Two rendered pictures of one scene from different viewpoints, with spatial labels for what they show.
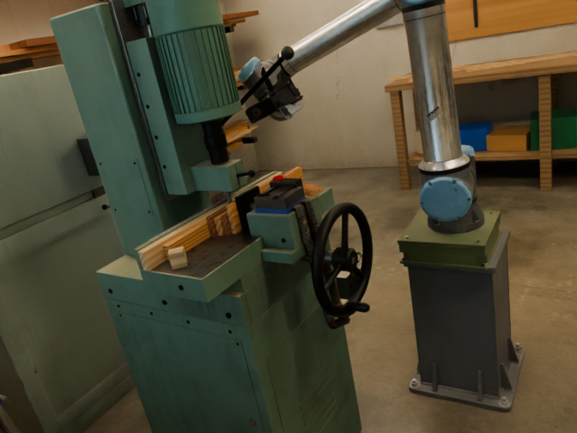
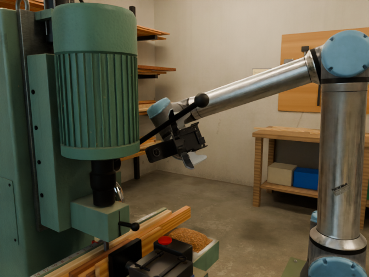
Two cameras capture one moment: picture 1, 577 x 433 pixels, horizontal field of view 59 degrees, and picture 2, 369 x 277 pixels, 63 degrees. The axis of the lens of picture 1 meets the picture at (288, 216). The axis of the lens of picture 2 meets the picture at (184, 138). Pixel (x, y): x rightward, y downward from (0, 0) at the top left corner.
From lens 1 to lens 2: 67 cm
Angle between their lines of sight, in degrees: 10
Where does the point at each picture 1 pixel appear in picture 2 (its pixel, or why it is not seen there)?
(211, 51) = (115, 81)
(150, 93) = (41, 114)
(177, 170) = (53, 203)
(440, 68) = (355, 145)
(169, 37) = (67, 55)
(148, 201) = (16, 229)
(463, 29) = (308, 105)
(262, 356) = not seen: outside the picture
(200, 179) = (77, 217)
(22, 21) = not seen: hidden behind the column
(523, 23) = not seen: hidden behind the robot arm
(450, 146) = (351, 225)
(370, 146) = (234, 169)
